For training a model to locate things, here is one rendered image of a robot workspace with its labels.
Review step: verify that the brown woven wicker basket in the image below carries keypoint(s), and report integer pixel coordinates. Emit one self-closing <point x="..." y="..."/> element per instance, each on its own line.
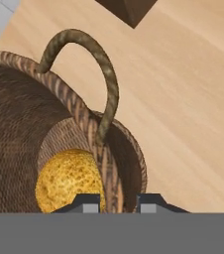
<point x="24" y="132"/>

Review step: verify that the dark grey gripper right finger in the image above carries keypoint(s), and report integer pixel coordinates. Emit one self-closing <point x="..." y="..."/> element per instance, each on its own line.
<point x="150" y="199"/>

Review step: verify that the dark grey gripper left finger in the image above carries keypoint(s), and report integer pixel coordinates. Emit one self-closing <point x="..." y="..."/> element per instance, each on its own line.
<point x="87" y="200"/>

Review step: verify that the dark brown wooden block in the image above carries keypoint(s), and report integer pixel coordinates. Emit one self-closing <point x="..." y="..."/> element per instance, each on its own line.
<point x="130" y="9"/>

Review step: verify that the yellow round bread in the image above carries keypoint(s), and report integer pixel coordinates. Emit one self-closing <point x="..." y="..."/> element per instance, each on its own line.
<point x="67" y="178"/>

